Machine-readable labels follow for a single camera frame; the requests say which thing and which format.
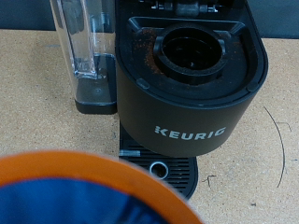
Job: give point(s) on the small grey tape piece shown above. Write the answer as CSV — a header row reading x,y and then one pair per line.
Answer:
x,y
129,153

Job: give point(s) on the black slotted drip tray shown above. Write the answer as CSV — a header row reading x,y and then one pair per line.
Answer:
x,y
180,174

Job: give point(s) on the white coffee pod orange lid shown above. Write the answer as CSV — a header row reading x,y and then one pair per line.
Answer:
x,y
78,193

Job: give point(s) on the black Keurig coffee machine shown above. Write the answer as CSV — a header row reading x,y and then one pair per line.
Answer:
x,y
180,112

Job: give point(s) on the clear water reservoir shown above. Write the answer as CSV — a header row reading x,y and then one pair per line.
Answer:
x,y
81,37

